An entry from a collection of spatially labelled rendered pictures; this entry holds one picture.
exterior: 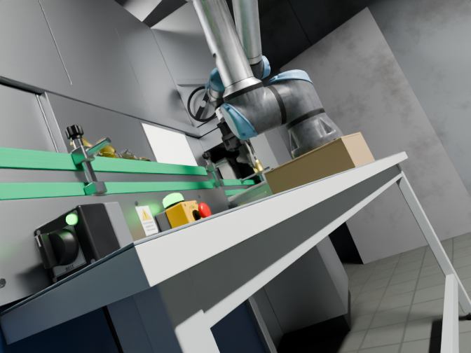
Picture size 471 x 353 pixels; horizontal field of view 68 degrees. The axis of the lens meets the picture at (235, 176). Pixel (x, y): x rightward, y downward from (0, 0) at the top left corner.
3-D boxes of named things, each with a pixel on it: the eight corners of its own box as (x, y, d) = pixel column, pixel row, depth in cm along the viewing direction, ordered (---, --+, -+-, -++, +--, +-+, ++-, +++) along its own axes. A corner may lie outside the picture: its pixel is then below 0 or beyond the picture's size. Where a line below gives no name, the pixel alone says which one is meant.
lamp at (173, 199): (172, 210, 77) (167, 198, 77) (188, 202, 76) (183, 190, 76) (161, 212, 72) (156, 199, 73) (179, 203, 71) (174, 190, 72)
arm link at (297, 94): (331, 103, 94) (310, 58, 95) (287, 121, 92) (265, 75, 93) (315, 115, 106) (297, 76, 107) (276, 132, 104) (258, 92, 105)
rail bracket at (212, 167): (195, 199, 121) (181, 167, 123) (237, 178, 117) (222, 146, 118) (191, 199, 118) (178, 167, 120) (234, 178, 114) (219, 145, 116)
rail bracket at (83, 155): (100, 199, 62) (75, 132, 64) (132, 181, 60) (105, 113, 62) (84, 200, 58) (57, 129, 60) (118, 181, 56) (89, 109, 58)
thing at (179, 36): (239, 158, 277) (195, 62, 289) (281, 137, 266) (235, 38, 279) (204, 151, 210) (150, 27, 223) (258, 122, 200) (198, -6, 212)
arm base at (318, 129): (347, 136, 102) (333, 106, 102) (340, 138, 88) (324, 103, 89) (301, 157, 108) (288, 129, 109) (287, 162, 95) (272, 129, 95)
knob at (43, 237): (57, 270, 43) (33, 277, 40) (45, 237, 44) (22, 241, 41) (84, 257, 42) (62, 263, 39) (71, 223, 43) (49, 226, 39)
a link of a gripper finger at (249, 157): (243, 173, 126) (234, 151, 128) (257, 166, 124) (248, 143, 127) (240, 171, 123) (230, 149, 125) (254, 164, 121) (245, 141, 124)
